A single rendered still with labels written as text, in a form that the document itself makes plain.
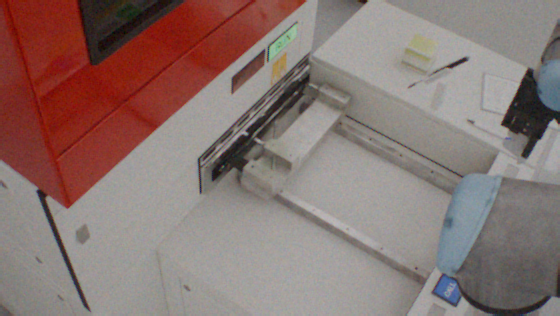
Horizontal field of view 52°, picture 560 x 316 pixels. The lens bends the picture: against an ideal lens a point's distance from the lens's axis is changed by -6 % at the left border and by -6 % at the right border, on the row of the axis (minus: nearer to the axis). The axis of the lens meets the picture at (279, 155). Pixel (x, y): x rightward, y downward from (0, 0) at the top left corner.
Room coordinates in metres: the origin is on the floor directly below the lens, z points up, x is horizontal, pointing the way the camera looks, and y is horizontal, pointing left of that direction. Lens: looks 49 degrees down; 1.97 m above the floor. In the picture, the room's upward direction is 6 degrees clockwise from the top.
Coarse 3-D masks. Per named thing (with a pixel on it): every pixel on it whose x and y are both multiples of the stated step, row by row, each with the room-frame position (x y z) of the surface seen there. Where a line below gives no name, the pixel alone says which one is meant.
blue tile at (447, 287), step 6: (444, 276) 0.60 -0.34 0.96; (444, 282) 0.59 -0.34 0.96; (450, 282) 0.59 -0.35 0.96; (456, 282) 0.59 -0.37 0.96; (438, 288) 0.57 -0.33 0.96; (444, 288) 0.57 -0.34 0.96; (450, 288) 0.57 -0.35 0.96; (456, 288) 0.57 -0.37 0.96; (444, 294) 0.56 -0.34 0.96; (450, 294) 0.56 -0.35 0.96; (456, 294) 0.56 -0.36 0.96; (450, 300) 0.55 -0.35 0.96; (456, 300) 0.55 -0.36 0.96
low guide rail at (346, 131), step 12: (300, 108) 1.14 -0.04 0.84; (336, 132) 1.08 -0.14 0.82; (348, 132) 1.07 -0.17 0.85; (360, 132) 1.07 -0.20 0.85; (360, 144) 1.05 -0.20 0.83; (372, 144) 1.03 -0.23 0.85; (384, 144) 1.03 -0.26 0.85; (384, 156) 1.01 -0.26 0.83; (396, 156) 1.00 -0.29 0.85; (408, 168) 0.98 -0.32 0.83; (420, 168) 0.97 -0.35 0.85; (432, 180) 0.95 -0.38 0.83; (444, 180) 0.94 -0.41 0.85
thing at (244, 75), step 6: (258, 60) 1.00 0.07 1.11; (252, 66) 0.98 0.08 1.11; (258, 66) 1.00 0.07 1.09; (240, 72) 0.94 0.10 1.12; (246, 72) 0.96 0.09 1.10; (252, 72) 0.98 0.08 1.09; (234, 78) 0.93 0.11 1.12; (240, 78) 0.94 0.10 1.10; (246, 78) 0.96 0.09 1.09; (234, 84) 0.93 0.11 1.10; (240, 84) 0.95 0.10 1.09; (234, 90) 0.93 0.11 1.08
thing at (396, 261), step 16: (240, 176) 0.90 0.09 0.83; (288, 192) 0.85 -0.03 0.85; (304, 208) 0.81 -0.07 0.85; (320, 224) 0.79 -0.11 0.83; (336, 224) 0.78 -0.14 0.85; (352, 240) 0.75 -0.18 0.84; (368, 240) 0.74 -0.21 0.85; (384, 256) 0.71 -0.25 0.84; (400, 256) 0.71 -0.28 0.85; (416, 272) 0.67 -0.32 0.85
